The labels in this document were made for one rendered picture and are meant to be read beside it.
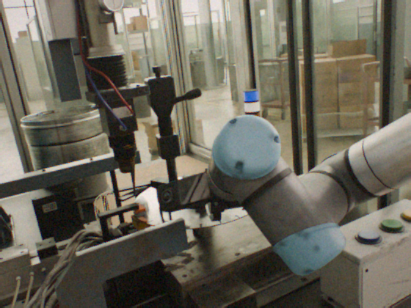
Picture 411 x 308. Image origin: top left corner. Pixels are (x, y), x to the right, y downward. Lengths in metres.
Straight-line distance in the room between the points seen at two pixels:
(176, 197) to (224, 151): 0.22
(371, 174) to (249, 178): 0.16
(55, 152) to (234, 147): 1.11
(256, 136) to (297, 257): 0.14
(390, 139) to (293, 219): 0.15
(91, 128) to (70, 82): 0.58
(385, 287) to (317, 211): 0.46
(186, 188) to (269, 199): 0.21
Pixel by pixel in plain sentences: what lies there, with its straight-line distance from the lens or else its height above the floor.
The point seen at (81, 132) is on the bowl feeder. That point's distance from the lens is 1.46.
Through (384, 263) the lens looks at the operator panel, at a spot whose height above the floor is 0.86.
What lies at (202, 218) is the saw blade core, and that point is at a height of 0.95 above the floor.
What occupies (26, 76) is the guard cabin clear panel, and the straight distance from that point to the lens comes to 1.87.
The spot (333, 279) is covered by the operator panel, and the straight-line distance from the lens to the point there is 0.88.
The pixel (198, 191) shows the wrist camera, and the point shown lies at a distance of 0.60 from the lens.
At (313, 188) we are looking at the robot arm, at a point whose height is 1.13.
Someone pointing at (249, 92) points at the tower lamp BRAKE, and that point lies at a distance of 1.12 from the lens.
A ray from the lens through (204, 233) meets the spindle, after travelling 0.96.
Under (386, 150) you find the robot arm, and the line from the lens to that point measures 0.50.
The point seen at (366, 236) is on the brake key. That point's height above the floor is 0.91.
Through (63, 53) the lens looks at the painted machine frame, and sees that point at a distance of 0.92.
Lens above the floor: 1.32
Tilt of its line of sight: 17 degrees down
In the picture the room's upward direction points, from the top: 7 degrees counter-clockwise
